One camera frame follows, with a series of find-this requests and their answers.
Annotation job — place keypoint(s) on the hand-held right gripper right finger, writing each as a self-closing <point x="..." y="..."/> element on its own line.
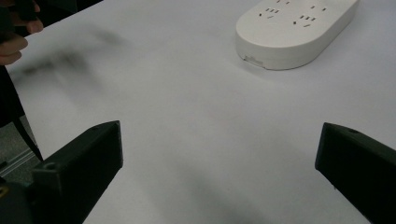
<point x="358" y="165"/>

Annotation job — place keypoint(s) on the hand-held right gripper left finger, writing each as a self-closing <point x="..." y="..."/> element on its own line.
<point x="77" y="168"/>

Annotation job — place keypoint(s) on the white power strip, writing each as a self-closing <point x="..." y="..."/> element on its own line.
<point x="289" y="34"/>

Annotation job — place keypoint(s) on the black table leg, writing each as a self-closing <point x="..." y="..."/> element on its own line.
<point x="18" y="118"/>

